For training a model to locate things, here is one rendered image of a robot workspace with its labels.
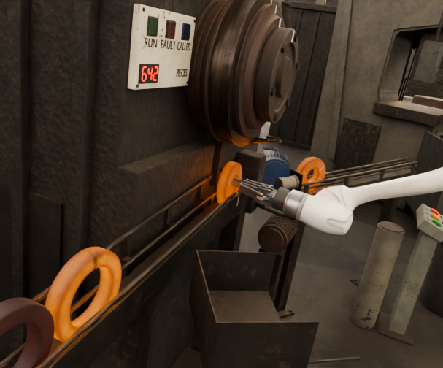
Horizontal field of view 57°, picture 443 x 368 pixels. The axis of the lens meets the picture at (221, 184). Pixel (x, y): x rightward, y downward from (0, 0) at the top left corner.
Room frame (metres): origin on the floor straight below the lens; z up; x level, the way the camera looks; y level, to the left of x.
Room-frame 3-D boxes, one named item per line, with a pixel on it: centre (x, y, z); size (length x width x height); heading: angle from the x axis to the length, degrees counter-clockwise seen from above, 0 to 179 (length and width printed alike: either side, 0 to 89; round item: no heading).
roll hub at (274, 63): (1.31, -0.12, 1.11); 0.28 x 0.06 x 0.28; 159
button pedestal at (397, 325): (1.72, -0.96, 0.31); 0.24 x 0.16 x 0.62; 159
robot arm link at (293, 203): (1.26, -0.25, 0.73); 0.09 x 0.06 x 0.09; 159
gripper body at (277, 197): (1.29, -0.18, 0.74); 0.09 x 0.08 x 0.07; 69
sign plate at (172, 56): (1.06, 0.19, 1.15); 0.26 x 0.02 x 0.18; 159
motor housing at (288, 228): (1.61, -0.27, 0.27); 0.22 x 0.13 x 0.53; 159
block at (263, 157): (1.57, -0.10, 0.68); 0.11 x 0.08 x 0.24; 69
